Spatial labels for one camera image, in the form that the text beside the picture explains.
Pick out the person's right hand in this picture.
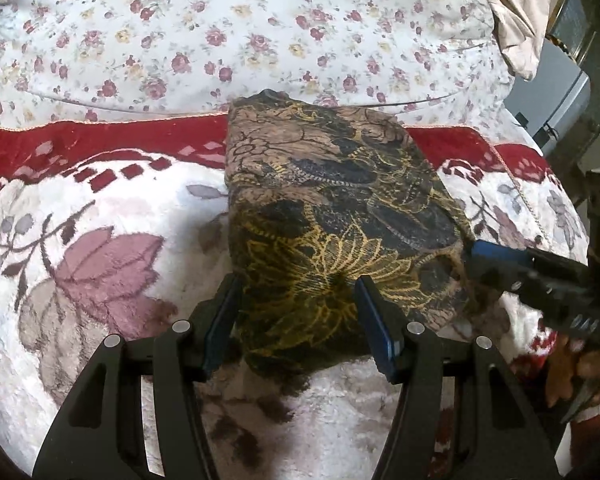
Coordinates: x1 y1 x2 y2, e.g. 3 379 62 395
544 332 600 413

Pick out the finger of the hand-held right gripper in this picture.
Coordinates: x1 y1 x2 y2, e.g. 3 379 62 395
470 239 588 282
475 262 546 312

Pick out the red and white plush blanket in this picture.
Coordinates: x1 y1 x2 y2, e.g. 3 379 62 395
0 110 592 480

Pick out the white floral quilt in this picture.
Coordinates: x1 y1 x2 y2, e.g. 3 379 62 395
0 0 520 130

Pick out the white appliance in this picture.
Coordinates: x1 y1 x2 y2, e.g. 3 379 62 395
502 35 592 158

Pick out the beige cloth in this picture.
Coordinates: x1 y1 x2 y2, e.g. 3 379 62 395
457 0 557 82

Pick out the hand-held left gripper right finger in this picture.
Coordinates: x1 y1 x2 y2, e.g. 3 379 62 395
354 275 560 480

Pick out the brown floral patterned garment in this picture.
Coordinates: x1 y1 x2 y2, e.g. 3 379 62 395
225 89 487 396

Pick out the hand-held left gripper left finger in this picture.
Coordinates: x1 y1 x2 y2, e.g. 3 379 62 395
32 274 244 480

